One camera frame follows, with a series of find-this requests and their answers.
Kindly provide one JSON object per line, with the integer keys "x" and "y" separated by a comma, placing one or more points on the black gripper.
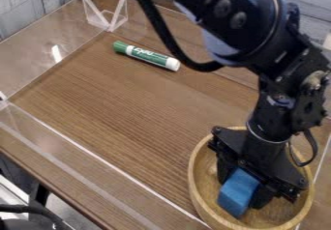
{"x": 263, "y": 160}

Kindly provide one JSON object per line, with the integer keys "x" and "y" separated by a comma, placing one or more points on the blue rectangular block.
{"x": 236, "y": 192}

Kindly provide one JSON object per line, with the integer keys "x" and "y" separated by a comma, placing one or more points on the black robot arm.
{"x": 255, "y": 34}

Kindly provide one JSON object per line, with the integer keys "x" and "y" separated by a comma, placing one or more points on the brown wooden bowl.
{"x": 281, "y": 215}

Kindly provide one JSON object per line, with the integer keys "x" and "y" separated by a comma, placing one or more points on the green white marker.
{"x": 148, "y": 56}

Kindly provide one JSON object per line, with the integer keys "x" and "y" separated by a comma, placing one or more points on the black table leg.
{"x": 42, "y": 195}

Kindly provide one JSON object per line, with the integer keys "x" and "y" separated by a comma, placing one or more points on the clear acrylic tray wall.
{"x": 101, "y": 127}

